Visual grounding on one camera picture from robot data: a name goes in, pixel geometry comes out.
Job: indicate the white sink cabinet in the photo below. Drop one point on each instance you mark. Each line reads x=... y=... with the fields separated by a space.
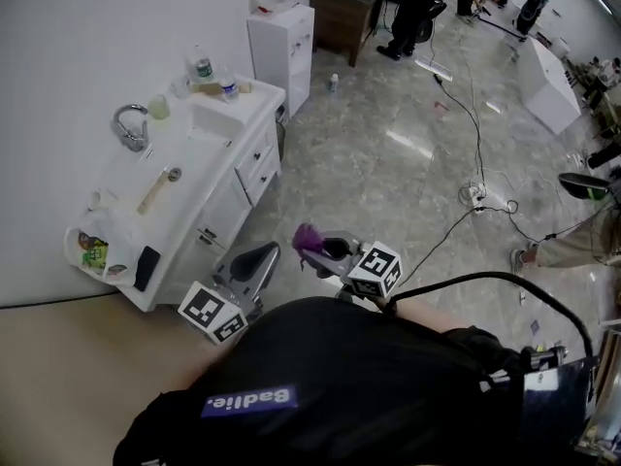
x=131 y=177

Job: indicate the short beige block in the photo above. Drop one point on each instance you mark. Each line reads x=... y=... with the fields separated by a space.
x=245 y=87

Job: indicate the black waist pack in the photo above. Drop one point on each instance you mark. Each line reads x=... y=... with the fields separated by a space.
x=558 y=406

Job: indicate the clear glass cup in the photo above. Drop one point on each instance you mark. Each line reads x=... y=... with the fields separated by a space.
x=180 y=88

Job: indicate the long beige block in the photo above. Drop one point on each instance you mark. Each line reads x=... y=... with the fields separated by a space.
x=207 y=88

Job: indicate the black phone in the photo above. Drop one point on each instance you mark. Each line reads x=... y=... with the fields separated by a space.
x=146 y=268

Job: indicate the white bottle with blue label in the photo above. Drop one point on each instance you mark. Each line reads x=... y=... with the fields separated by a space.
x=334 y=84

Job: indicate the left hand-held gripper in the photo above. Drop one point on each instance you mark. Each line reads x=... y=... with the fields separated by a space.
x=204 y=309

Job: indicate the chrome faucet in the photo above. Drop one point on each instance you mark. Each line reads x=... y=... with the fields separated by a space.
x=131 y=136

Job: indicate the large green label water bottle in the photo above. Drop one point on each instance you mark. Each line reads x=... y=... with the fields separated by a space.
x=200 y=68

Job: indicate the black pole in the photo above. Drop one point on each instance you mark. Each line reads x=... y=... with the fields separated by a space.
x=500 y=26

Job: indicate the white plastic bag with snacks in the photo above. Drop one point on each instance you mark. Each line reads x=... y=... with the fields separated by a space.
x=114 y=231

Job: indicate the black round bowl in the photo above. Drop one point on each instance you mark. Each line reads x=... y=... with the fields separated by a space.
x=582 y=186

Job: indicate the cluttered storage shelf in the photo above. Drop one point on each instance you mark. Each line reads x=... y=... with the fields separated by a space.
x=609 y=396

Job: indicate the metal drain plug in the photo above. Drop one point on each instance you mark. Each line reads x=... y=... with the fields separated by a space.
x=173 y=174

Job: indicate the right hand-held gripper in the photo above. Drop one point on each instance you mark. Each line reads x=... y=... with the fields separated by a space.
x=376 y=270

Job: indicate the flat wooden stick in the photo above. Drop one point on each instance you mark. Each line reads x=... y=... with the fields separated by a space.
x=152 y=192

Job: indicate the small blue label water bottle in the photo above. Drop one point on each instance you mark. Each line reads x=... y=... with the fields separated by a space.
x=229 y=88

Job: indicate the small red floor marker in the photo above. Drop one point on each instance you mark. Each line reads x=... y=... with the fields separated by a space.
x=440 y=107

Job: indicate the white water dispenser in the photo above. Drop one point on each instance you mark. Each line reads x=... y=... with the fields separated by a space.
x=281 y=56

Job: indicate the person's black shirt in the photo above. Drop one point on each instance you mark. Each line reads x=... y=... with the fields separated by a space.
x=339 y=381

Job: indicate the white box cabinet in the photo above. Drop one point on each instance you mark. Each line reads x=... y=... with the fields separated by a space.
x=550 y=85

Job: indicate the brown wooden desk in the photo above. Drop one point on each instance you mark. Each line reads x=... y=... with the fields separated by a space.
x=339 y=22

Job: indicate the purple cloth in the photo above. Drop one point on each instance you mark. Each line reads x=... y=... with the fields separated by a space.
x=308 y=238

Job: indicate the pale green cup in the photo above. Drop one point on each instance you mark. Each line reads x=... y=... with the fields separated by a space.
x=158 y=107

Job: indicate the white cabinet door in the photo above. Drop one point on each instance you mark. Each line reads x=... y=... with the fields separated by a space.
x=225 y=209
x=191 y=270

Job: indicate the white drawer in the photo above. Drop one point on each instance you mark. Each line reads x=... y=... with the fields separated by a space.
x=266 y=173
x=253 y=148

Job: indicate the person's left forearm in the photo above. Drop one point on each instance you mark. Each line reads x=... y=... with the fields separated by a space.
x=206 y=362

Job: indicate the long white power strip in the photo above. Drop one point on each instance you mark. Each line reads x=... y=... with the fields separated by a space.
x=434 y=69

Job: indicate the cluttered equipment table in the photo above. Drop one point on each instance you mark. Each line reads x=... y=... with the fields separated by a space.
x=601 y=95

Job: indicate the person's right forearm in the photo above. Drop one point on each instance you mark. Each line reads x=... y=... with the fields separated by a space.
x=427 y=314

